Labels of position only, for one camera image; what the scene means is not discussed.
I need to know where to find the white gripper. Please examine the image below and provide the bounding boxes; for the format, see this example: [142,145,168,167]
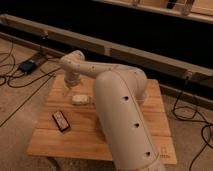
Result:
[63,71,80,96]

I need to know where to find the white sponge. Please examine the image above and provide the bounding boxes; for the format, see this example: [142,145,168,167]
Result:
[72,95,90,105]

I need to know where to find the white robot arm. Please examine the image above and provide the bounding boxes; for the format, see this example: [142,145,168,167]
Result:
[60,50,166,171]

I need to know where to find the black rectangular box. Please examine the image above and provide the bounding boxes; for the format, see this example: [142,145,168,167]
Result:
[52,111,70,132]

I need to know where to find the wooden table board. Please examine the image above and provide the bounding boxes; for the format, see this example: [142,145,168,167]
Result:
[27,75,177,164]

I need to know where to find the blue power adapter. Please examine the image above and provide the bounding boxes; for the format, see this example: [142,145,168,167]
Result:
[18,60,36,73]

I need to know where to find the long wooden beam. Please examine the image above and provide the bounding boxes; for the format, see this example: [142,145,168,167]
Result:
[0,14,213,88]

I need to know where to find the black cable left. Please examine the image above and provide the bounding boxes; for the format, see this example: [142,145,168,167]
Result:
[0,39,63,128]

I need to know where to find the black cable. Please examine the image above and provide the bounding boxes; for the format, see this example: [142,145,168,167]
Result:
[170,75,213,171]
[0,39,63,128]

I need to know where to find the black cable right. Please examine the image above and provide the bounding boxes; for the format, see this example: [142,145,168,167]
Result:
[170,75,213,171]

